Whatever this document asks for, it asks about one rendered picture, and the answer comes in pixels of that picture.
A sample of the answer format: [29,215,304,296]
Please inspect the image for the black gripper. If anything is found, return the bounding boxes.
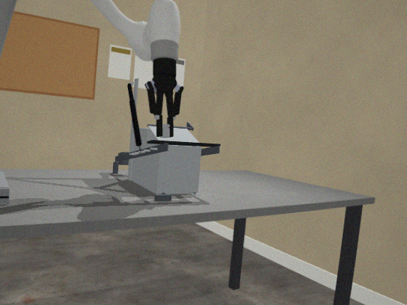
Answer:
[145,58,184,138]

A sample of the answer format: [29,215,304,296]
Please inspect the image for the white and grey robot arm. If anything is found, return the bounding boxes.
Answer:
[0,0,180,62]

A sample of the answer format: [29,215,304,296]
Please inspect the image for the light grey cylinder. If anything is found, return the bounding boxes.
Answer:
[161,124,170,138]

